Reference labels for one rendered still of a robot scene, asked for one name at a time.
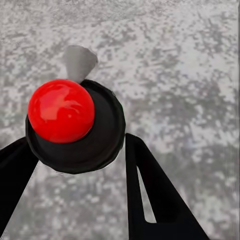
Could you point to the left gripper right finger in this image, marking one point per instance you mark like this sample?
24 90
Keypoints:
174 220

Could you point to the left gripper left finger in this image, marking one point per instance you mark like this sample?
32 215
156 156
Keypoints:
17 164

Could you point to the insectifuge atomizer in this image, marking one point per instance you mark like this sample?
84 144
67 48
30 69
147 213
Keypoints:
75 125

